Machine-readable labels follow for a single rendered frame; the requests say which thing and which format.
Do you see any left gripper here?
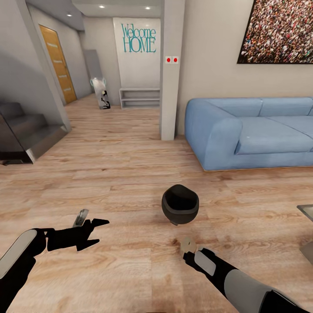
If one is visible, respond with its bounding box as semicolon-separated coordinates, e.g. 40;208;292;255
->
63;219;109;251

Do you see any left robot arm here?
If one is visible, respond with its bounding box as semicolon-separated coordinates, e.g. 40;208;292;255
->
0;208;109;313

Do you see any cauldron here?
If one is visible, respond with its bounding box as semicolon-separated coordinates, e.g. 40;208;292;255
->
161;184;199;226

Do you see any pillar candle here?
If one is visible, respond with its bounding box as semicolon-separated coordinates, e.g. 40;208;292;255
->
180;237;196;259

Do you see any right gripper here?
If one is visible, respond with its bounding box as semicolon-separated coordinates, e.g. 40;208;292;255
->
183;252;201;272

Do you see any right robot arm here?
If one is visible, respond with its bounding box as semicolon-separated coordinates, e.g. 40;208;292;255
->
183;244;310;313

